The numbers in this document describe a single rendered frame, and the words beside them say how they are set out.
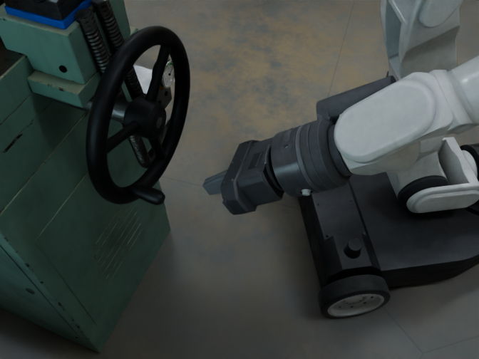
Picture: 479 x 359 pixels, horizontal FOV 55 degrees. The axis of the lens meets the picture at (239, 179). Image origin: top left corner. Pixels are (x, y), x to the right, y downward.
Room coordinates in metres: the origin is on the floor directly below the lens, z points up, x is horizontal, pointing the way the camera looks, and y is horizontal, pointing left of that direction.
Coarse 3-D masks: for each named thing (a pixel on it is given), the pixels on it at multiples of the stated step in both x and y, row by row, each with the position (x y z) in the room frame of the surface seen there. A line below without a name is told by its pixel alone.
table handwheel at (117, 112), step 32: (160, 32) 0.58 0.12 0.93; (128, 64) 0.49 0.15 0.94; (160, 64) 0.58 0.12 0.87; (96, 96) 0.45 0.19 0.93; (96, 128) 0.41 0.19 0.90; (128, 128) 0.47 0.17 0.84; (160, 128) 0.51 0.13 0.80; (96, 160) 0.39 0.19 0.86; (160, 160) 0.53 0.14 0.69; (128, 192) 0.43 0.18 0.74
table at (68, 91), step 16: (0, 48) 0.58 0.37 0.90; (0, 64) 0.54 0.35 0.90; (16, 64) 0.55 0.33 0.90; (0, 80) 0.51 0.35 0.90; (16, 80) 0.53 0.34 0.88; (32, 80) 0.54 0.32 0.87; (48, 80) 0.54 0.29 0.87; (64, 80) 0.54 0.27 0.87; (96, 80) 0.55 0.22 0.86; (0, 96) 0.50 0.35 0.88; (16, 96) 0.52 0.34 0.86; (48, 96) 0.54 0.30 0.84; (64, 96) 0.52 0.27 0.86; (80, 96) 0.51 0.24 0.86; (0, 112) 0.49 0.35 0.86
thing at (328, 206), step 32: (320, 192) 0.81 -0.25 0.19; (352, 192) 0.81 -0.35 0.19; (384, 192) 0.82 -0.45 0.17; (320, 224) 0.69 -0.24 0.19; (352, 224) 0.69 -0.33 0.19; (384, 224) 0.71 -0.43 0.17; (416, 224) 0.71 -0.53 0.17; (448, 224) 0.71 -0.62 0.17; (320, 256) 0.61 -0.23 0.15; (352, 256) 0.58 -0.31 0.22; (384, 256) 0.60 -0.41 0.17; (416, 256) 0.60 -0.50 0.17; (448, 256) 0.60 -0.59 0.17
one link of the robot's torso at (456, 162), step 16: (448, 144) 0.88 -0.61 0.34; (448, 160) 0.85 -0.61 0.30; (464, 160) 0.81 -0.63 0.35; (448, 176) 0.81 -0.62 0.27; (464, 176) 0.77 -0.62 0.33; (432, 192) 0.71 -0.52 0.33; (448, 192) 0.72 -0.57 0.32; (464, 192) 0.72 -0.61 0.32; (416, 208) 0.70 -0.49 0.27; (432, 208) 0.71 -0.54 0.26; (448, 208) 0.71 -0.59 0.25
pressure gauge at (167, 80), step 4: (168, 60) 0.82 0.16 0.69; (168, 64) 0.81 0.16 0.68; (172, 64) 0.82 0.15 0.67; (168, 68) 0.81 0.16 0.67; (172, 68) 0.82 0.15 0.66; (152, 72) 0.79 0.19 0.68; (164, 72) 0.78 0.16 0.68; (168, 72) 0.80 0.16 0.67; (172, 72) 0.82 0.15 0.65; (164, 76) 0.79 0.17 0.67; (168, 76) 0.80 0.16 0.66; (172, 76) 0.82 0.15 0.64; (164, 80) 0.78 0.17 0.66; (168, 80) 0.80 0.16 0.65; (172, 80) 0.81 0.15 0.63; (160, 84) 0.78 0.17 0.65; (164, 84) 0.78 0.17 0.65; (168, 84) 0.80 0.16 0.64; (160, 88) 0.81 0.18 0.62
